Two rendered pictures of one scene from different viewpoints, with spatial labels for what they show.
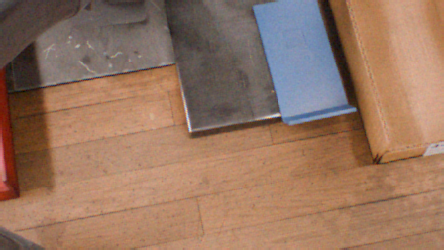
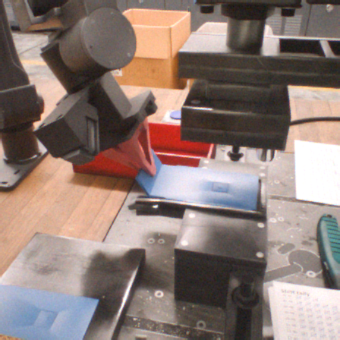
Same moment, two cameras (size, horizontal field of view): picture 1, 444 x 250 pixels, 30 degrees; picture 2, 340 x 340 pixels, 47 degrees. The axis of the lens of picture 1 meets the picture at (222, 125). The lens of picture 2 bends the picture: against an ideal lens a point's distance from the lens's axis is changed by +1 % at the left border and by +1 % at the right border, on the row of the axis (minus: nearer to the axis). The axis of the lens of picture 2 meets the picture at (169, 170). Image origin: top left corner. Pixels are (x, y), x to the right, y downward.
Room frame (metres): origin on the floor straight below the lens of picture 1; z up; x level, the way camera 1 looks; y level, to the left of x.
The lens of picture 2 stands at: (0.66, -0.26, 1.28)
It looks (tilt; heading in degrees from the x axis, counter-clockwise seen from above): 32 degrees down; 115
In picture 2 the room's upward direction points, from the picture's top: straight up
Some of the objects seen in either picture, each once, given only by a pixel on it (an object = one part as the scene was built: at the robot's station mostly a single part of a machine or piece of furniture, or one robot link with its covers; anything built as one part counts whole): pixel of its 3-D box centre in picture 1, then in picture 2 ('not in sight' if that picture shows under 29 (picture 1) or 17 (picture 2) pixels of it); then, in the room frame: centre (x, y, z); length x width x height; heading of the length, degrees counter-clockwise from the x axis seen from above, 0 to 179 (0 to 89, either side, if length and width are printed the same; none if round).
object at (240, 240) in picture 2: not in sight; (227, 203); (0.56, 0.13, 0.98); 0.20 x 0.10 x 0.01; 103
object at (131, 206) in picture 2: not in sight; (158, 205); (0.48, 0.09, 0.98); 0.07 x 0.02 x 0.01; 13
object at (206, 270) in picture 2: not in sight; (225, 228); (0.56, 0.13, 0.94); 0.20 x 0.10 x 0.07; 103
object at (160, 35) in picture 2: not in sight; (148, 57); (-0.74, 2.36, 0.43); 0.59 x 0.54 x 0.58; 99
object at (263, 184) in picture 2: not in sight; (262, 201); (0.60, 0.16, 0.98); 0.07 x 0.01 x 0.03; 103
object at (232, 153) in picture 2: not in sight; (235, 155); (0.52, 0.31, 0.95); 0.15 x 0.03 x 0.10; 103
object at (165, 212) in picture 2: not in sight; (210, 214); (0.55, 0.10, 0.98); 0.13 x 0.01 x 0.03; 13
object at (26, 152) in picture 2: not in sight; (20, 142); (0.13, 0.20, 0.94); 0.20 x 0.07 x 0.08; 103
